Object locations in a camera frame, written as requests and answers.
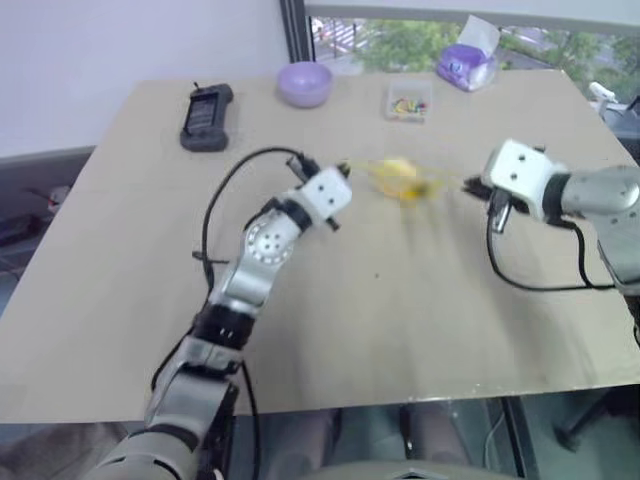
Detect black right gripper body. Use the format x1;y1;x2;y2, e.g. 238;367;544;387
486;187;530;235

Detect clear yellow zip plastic bag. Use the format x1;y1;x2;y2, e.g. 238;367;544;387
349;156;469;212

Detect round golden crosshatch bread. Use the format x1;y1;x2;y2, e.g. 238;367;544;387
372;157;434;203

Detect clear box of coloured pins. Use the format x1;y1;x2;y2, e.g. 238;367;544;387
383;79;434;124

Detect purple plastic bowl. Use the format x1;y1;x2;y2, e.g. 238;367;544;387
275;61;334;110

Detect purple tissue pack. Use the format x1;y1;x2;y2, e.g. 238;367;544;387
435;14;502;93

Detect black handheld controller device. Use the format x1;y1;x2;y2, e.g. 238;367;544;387
179;81;235;154

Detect black stand base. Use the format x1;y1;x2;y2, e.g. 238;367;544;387
551;387;622;454

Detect black table leg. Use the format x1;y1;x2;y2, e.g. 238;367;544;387
501;394;545;480

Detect red and white small item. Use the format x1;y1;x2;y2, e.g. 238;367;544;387
26;185;72;209

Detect black box on floor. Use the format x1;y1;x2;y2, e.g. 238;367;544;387
0;214;42;247

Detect beige cloth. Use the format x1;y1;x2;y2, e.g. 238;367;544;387
0;419;134;474

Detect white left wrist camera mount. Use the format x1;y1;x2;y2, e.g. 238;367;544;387
300;167;354;222

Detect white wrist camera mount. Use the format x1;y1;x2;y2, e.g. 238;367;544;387
485;139;569;222
300;167;354;222

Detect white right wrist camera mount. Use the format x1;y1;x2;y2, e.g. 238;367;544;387
485;139;569;222

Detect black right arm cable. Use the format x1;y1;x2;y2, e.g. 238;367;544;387
486;219;627;293

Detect grey window frame post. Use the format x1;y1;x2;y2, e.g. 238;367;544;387
278;0;316;64

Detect small white camera device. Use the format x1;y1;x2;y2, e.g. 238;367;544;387
588;80;619;119

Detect thin white cable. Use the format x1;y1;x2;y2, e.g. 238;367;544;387
486;414;507;467

